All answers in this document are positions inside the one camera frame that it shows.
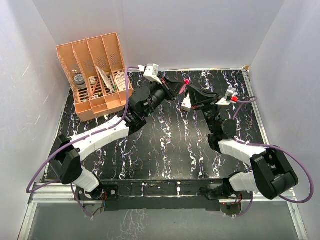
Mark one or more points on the aluminium frame rail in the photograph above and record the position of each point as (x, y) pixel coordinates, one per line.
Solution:
(53, 214)

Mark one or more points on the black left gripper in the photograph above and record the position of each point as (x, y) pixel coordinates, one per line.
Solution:
(171, 89)

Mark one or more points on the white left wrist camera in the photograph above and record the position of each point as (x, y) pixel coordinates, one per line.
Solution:
(150, 72)

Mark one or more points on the small white red box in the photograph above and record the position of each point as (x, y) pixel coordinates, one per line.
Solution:
(186, 104)

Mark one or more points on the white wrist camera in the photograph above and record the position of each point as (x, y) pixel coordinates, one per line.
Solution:
(150, 72)
(230, 97)

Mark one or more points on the small beige box in organizer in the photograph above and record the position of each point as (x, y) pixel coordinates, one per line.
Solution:
(92, 80)

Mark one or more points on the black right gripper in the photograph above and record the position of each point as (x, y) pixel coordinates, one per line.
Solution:
(199, 98)

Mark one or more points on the grey round tin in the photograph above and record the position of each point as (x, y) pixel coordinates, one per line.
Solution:
(80, 81)

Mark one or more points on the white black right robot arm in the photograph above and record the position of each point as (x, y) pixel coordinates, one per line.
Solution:
(271, 174)

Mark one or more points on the white labelled packet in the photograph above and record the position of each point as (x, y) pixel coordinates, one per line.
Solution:
(120, 80)

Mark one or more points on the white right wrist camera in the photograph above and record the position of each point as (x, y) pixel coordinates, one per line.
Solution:
(230, 97)

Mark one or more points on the orange plastic file organizer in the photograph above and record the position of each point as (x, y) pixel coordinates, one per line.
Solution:
(83, 57)

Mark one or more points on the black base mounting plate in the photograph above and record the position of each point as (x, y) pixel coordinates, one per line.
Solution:
(160, 193)

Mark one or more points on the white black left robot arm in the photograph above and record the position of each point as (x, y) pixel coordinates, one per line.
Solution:
(67, 154)

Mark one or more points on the white striped card packet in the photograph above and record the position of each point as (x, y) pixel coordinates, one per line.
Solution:
(105, 79)

